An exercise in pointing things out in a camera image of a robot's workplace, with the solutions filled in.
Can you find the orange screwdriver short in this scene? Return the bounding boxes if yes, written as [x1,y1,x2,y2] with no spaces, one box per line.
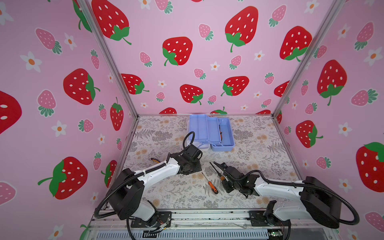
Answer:
[210,162,226,182]

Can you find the orange handled pliers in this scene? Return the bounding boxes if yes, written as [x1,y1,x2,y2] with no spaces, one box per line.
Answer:
[219,124,223,142]

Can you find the aluminium corner frame post right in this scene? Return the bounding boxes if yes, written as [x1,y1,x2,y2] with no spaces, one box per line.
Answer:
[272,0,345,121]

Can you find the yellow handled pliers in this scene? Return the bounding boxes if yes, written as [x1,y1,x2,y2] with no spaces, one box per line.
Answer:
[151,158,160,164]

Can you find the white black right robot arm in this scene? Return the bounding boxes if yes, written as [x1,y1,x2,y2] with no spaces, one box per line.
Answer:
[211,162,360,239]

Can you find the aluminium corner frame post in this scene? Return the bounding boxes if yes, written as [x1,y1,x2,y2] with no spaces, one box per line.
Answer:
[79,1,139,119]
[272,0,345,121]

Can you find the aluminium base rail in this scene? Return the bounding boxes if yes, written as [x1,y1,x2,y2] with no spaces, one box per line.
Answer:
[82,209,342,240]

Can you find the aluminium corner frame post left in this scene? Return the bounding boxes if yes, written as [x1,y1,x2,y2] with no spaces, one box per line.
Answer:
[79,1,139,119]

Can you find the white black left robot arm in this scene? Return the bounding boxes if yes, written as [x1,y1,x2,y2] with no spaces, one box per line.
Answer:
[94,132,203,240]

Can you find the orange screwdriver long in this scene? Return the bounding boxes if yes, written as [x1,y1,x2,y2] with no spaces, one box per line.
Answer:
[202,173,219,195]

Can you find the white lid blue tool box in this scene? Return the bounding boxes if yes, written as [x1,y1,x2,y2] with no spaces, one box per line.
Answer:
[188,115,235,152]

